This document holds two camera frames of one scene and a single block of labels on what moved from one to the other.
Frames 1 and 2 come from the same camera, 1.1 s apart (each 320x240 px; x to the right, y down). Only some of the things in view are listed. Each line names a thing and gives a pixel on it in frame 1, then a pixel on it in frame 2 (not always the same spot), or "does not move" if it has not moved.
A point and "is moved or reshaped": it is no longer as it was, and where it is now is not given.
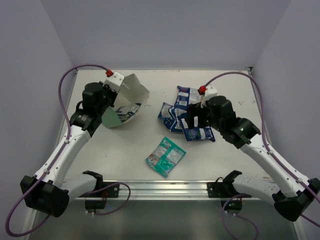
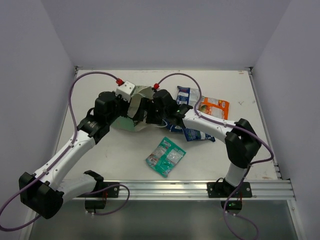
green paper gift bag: x=128 y=101 is moved or reshaped
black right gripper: x=196 y=110 → x=146 y=104
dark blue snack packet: x=196 y=133 does not move
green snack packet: x=165 y=156 does not move
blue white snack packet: x=186 y=96 does not move
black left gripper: x=110 y=93 → x=124 y=106
